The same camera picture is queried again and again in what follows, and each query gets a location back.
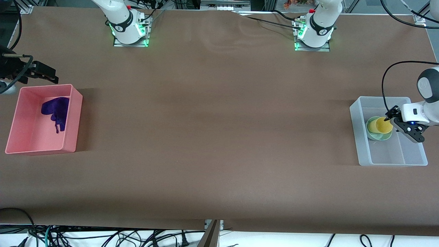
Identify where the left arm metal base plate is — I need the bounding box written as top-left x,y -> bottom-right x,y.
294,19 -> 331,52

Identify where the white power strip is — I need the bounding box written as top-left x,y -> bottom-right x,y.
200,0 -> 251,11

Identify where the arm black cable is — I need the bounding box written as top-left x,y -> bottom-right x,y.
381,0 -> 439,110
0,0 -> 34,94

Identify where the orange background object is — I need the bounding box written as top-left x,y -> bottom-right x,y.
283,0 -> 309,10

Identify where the short black base cable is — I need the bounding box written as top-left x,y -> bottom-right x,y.
273,10 -> 302,22

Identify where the grey table support post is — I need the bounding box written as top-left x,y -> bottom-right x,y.
198,220 -> 221,247

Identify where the pale green bowl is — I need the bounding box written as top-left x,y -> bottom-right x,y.
366,116 -> 393,141

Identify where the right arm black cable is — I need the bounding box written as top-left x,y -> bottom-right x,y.
0,0 -> 34,94

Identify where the long black base cable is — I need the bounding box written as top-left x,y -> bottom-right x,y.
236,11 -> 304,28

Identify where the translucent white plastic bin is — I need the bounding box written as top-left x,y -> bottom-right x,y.
349,96 -> 428,167

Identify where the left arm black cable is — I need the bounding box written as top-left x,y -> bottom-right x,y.
381,0 -> 439,110

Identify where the brown table cover sheet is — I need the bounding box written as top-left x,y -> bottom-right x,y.
0,6 -> 439,236

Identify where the purple cloth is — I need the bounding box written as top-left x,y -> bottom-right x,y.
41,97 -> 70,133

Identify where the black looping floor cable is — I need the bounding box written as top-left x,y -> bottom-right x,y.
0,208 -> 36,240

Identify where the yellow cup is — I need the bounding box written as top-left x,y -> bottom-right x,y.
375,117 -> 394,134

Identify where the pink plastic bin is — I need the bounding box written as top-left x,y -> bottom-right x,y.
5,84 -> 83,155

